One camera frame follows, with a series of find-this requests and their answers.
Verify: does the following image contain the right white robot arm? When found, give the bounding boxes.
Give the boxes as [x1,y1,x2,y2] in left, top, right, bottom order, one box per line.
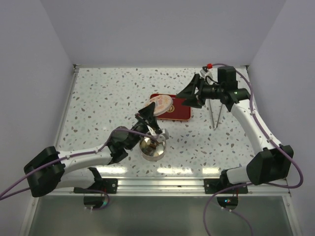
[176,66,294,193]

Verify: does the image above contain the round silver tin lid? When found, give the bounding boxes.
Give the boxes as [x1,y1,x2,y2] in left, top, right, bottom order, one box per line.
[145,94,173,117]

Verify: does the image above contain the red rectangular tray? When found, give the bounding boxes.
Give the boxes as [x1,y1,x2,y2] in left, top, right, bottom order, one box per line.
[157,94,191,121]

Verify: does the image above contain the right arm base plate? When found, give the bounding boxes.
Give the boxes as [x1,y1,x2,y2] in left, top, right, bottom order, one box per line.
[203,178,249,194]

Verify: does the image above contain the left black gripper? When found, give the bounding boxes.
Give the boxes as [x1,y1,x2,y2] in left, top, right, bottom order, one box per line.
[126,101,160,150]

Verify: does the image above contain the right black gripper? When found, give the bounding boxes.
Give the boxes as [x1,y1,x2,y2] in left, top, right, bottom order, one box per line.
[176,74,224,109]

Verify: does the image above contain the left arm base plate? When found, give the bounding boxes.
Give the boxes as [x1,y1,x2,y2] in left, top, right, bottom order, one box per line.
[73,178,118,194]

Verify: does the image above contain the aluminium mounting rail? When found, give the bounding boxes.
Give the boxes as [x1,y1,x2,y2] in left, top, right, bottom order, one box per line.
[117,178,290,196]

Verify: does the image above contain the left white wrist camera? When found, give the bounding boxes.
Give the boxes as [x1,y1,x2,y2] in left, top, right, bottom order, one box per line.
[149,127,169,143]

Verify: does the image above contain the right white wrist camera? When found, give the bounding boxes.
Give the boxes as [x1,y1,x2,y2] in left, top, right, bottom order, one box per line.
[199,64,213,79]

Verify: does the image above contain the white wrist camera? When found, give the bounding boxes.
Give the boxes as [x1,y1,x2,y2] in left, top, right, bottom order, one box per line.
[149,127,169,143]
[199,64,213,79]

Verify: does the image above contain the metal tongs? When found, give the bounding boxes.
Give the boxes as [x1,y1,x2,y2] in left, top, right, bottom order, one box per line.
[208,100,223,130]

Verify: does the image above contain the round silver tin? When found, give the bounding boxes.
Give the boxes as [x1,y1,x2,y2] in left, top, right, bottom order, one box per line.
[139,137,167,162]

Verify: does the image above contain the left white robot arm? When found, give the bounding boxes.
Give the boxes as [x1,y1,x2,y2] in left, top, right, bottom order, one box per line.
[24,102,162,197]

